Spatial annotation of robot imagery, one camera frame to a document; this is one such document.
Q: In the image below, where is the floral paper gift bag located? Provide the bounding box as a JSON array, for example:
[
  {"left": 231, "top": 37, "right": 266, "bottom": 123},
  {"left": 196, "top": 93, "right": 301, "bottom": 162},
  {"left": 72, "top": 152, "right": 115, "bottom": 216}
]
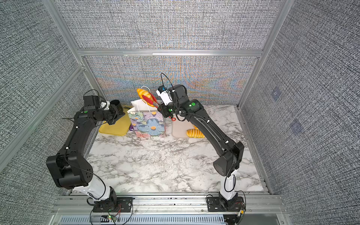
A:
[{"left": 127, "top": 86, "right": 166, "bottom": 138}]

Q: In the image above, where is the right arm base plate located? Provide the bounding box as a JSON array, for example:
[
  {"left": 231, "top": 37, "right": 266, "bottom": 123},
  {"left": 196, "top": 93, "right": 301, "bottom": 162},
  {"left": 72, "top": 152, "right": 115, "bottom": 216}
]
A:
[{"left": 205, "top": 196, "right": 246, "bottom": 212}]

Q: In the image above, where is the aluminium cage frame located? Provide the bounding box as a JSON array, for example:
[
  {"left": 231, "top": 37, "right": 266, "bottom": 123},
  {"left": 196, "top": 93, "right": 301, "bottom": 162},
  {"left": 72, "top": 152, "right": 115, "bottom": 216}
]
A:
[{"left": 0, "top": 0, "right": 296, "bottom": 225}]

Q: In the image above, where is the black cup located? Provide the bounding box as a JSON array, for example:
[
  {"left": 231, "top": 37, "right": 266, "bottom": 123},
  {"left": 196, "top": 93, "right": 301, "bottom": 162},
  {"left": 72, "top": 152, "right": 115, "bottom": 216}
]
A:
[{"left": 109, "top": 100, "right": 124, "bottom": 114}]

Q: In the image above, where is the beige bread tray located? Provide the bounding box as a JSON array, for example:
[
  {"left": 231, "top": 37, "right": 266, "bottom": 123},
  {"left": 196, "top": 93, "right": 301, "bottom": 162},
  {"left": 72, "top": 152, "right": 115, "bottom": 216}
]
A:
[{"left": 172, "top": 117, "right": 198, "bottom": 138}]

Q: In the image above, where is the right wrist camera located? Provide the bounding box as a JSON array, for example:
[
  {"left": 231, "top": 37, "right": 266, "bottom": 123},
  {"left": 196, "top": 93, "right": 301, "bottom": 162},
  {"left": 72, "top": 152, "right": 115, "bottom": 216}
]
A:
[{"left": 156, "top": 85, "right": 173, "bottom": 106}]

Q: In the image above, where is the aluminium front rail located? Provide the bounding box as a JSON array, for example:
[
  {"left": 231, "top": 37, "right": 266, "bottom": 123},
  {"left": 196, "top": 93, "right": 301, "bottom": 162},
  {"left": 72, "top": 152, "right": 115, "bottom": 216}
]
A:
[{"left": 51, "top": 192, "right": 288, "bottom": 215}]

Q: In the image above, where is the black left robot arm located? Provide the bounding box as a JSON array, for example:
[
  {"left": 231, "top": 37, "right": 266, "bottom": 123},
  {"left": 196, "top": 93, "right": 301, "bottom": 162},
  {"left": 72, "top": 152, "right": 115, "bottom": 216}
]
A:
[{"left": 46, "top": 100, "right": 125, "bottom": 202}]

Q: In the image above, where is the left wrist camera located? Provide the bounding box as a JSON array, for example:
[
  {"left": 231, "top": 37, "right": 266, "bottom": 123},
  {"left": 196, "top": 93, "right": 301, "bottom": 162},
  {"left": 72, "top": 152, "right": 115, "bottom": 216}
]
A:
[{"left": 83, "top": 95, "right": 108, "bottom": 111}]

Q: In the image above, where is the yellow striped bread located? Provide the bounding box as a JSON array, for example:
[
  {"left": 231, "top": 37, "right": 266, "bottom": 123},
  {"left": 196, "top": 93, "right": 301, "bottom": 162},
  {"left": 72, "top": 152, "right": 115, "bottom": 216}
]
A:
[
  {"left": 136, "top": 89, "right": 153, "bottom": 104},
  {"left": 186, "top": 128, "right": 205, "bottom": 138}
]

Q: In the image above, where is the yellow striped bread front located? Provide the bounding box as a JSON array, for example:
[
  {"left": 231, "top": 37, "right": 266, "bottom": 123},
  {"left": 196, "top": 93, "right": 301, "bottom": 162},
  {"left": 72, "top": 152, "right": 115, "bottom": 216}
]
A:
[{"left": 186, "top": 128, "right": 205, "bottom": 138}]

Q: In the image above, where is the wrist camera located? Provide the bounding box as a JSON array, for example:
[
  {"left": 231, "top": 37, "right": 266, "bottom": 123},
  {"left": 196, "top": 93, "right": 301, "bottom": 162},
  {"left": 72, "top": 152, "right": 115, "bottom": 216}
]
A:
[
  {"left": 83, "top": 95, "right": 108, "bottom": 111},
  {"left": 156, "top": 85, "right": 173, "bottom": 106}
]

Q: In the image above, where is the white slotted cable duct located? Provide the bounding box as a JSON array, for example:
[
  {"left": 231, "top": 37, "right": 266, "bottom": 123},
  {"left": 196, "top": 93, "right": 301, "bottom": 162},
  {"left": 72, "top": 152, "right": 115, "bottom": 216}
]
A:
[{"left": 59, "top": 214, "right": 226, "bottom": 225}]

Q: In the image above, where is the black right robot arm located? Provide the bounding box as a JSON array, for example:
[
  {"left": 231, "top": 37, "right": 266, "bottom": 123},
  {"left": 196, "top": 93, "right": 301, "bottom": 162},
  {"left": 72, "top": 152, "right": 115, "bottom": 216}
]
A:
[{"left": 156, "top": 84, "right": 244, "bottom": 210}]

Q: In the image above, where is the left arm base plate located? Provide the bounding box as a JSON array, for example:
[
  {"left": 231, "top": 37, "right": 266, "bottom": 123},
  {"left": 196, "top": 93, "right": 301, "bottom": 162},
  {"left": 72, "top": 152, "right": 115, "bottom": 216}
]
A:
[{"left": 92, "top": 197, "right": 133, "bottom": 213}]

